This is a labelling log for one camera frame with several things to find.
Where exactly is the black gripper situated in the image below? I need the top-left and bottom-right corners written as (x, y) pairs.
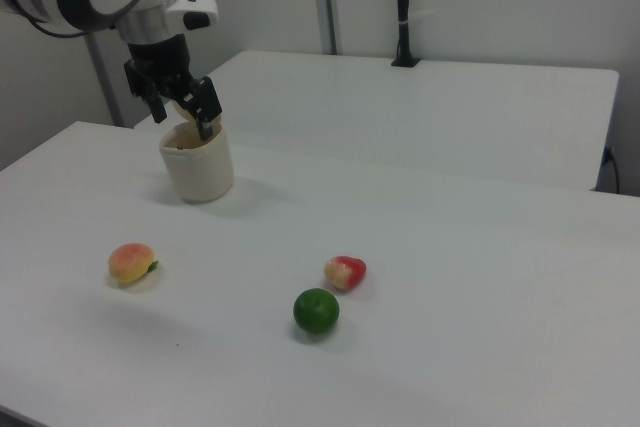
top-left (123, 32), bottom-right (223, 141)

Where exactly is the cream garbage bin with lid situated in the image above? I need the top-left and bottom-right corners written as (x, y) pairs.
top-left (158, 102), bottom-right (235, 205)

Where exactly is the orange yellow toy peach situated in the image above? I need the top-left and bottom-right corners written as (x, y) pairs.
top-left (108, 243), bottom-right (161, 285)

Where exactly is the red bitten toy apple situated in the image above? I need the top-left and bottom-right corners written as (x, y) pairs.
top-left (324, 255), bottom-right (368, 293)

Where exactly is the black pole with base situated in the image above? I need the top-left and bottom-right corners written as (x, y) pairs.
top-left (390, 0), bottom-right (422, 69)

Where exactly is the green toy lime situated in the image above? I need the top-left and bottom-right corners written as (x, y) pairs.
top-left (292, 288), bottom-right (341, 335)

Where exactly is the dark cable on arm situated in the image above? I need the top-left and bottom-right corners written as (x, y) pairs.
top-left (22, 9), bottom-right (94, 40)

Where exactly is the thin cable beside table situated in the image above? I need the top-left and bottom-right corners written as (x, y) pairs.
top-left (602, 145), bottom-right (622, 194)

